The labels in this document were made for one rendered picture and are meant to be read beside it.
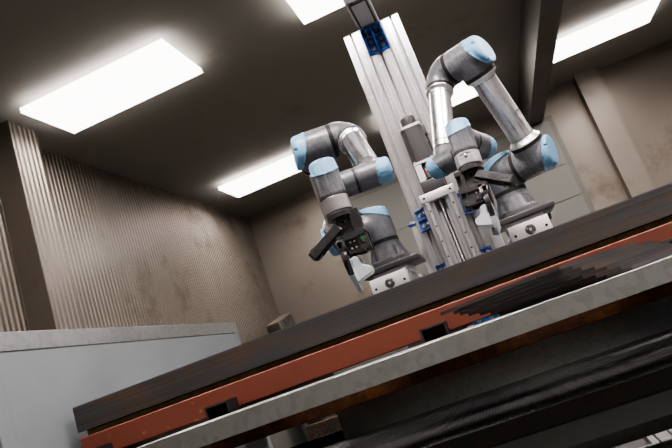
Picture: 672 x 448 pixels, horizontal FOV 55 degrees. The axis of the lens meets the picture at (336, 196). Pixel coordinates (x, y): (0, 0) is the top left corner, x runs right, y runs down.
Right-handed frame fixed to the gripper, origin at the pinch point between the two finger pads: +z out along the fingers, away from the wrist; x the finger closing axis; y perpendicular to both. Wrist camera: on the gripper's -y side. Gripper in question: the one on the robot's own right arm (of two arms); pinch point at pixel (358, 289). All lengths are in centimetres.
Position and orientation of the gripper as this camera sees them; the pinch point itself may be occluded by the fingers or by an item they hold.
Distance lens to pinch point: 166.6
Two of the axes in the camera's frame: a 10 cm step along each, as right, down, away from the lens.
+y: 9.2, -3.7, -1.5
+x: 2.3, 1.7, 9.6
